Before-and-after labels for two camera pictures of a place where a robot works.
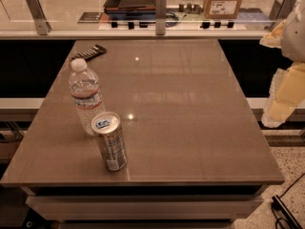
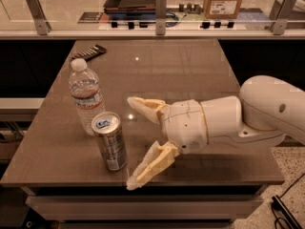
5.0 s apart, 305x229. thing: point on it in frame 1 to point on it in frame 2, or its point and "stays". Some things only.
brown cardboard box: (223, 1) stays
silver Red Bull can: (108, 125) stays
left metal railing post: (42, 26) stays
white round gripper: (294, 35) to (183, 124)
